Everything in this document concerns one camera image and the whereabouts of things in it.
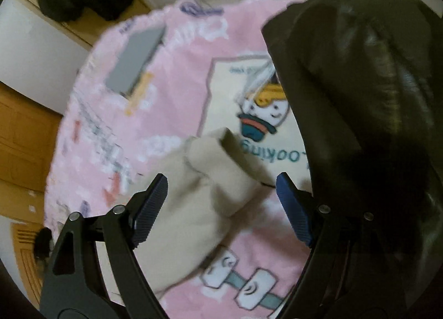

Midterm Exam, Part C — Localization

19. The dark olive garment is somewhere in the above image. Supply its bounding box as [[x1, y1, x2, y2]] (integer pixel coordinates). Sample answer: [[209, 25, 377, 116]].
[[262, 0, 442, 318]]

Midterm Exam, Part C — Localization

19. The grey laptop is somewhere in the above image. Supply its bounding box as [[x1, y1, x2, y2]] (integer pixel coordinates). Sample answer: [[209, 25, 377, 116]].
[[105, 27, 166, 97]]

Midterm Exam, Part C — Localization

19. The beige zip hoodie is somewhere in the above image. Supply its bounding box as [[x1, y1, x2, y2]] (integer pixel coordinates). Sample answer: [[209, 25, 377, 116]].
[[129, 128, 261, 297]]

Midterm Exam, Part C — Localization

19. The pink patterned bed blanket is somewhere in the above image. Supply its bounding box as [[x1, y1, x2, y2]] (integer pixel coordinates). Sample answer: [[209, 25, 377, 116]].
[[44, 0, 310, 318]]

